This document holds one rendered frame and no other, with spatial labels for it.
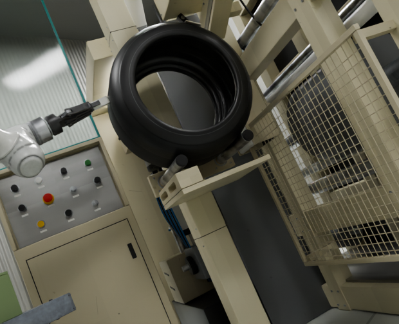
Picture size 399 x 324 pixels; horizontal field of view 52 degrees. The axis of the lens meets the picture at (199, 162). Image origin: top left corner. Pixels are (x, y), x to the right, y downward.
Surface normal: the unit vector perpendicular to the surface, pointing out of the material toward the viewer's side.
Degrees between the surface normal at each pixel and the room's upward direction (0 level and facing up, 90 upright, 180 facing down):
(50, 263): 90
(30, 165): 138
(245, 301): 90
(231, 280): 90
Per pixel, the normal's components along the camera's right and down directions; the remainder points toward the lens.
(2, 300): 0.65, -0.40
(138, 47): 0.10, -0.36
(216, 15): 0.47, 0.77
